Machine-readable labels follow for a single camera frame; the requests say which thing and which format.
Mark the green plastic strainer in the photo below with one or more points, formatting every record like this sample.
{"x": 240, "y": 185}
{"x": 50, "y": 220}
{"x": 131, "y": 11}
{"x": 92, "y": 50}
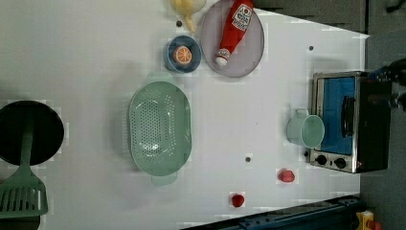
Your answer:
{"x": 160, "y": 131}

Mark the orange slice toy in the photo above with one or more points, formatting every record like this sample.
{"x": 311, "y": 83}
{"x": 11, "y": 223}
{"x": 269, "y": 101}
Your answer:
{"x": 182, "y": 55}

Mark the grey round plate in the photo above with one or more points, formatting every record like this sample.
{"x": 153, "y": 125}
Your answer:
{"x": 248, "y": 53}

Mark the blue bowl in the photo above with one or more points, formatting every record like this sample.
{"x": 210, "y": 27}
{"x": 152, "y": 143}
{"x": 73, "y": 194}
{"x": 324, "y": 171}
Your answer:
{"x": 182, "y": 40}

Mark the small red toy fruit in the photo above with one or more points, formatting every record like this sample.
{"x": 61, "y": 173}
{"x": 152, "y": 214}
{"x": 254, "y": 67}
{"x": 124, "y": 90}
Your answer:
{"x": 238, "y": 200}

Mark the red strawberry toy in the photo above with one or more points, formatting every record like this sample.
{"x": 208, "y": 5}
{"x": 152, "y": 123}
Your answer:
{"x": 286, "y": 176}

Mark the green mug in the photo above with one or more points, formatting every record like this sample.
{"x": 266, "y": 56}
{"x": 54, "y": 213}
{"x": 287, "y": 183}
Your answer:
{"x": 305, "y": 129}

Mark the yellow banana toy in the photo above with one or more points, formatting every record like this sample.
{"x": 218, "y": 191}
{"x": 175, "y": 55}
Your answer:
{"x": 187, "y": 8}

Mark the red ketchup bottle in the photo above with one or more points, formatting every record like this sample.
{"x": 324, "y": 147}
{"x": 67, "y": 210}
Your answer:
{"x": 234, "y": 30}

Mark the black toaster oven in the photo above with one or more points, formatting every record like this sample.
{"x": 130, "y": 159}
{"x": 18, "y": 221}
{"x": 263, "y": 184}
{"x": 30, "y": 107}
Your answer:
{"x": 357, "y": 130}

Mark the green slotted spatula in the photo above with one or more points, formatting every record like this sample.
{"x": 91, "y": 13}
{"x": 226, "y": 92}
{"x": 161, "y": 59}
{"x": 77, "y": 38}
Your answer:
{"x": 23, "y": 194}

